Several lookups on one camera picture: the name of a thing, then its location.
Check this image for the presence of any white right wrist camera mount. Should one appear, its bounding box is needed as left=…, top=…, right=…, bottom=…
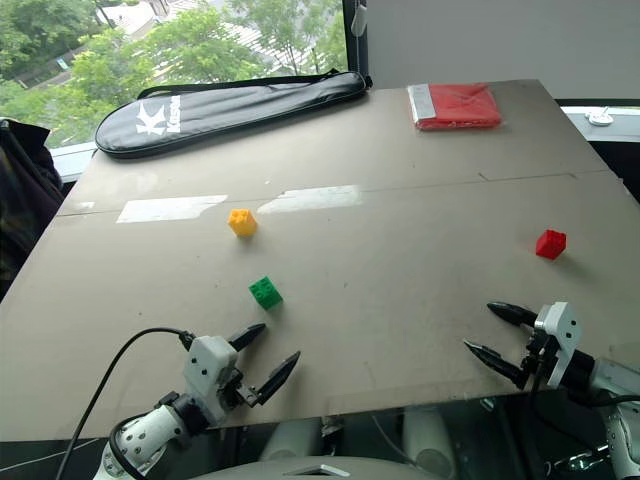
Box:
left=533, top=301, right=584, bottom=389

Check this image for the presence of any small white round object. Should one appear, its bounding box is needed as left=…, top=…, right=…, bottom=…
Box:
left=585, top=105, right=614, bottom=127

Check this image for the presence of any yellow toy brick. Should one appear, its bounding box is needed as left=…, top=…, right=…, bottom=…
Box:
left=227, top=207, right=258, bottom=238

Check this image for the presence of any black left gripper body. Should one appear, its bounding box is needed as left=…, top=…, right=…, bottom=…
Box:
left=215, top=368, right=265, bottom=412

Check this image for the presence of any dark jacket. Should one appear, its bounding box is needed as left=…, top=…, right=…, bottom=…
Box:
left=0, top=117, right=65, bottom=301

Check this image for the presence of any grey robot torso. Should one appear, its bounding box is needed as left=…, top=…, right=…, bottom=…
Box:
left=197, top=405, right=456, bottom=480

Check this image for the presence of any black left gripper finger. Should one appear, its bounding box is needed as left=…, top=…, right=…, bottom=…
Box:
left=255, top=350, right=302, bottom=406
left=227, top=322, right=267, bottom=352

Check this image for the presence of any white blind cord pull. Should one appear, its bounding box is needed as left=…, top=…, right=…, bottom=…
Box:
left=350, top=0, right=368, bottom=36

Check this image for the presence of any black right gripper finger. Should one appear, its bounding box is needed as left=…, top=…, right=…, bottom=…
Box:
left=486, top=301, right=539, bottom=329
left=463, top=339, right=529, bottom=391

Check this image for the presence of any black racket bag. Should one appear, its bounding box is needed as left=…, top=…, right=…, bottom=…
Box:
left=93, top=68, right=374, bottom=161

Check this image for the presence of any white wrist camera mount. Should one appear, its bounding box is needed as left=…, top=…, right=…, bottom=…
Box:
left=533, top=301, right=584, bottom=389
left=182, top=335, right=239, bottom=423

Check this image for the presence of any red cloth in plastic wrap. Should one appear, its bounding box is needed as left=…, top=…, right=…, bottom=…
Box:
left=407, top=82, right=502, bottom=133

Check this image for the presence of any green toy brick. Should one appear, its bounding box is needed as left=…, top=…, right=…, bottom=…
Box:
left=248, top=274, right=284, bottom=311

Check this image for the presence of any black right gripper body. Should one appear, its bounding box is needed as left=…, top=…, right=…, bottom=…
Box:
left=521, top=331, right=560, bottom=385

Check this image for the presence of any red toy brick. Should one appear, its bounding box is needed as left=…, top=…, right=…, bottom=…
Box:
left=534, top=228, right=569, bottom=261

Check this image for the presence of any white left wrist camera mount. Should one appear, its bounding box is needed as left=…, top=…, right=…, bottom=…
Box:
left=182, top=335, right=239, bottom=423

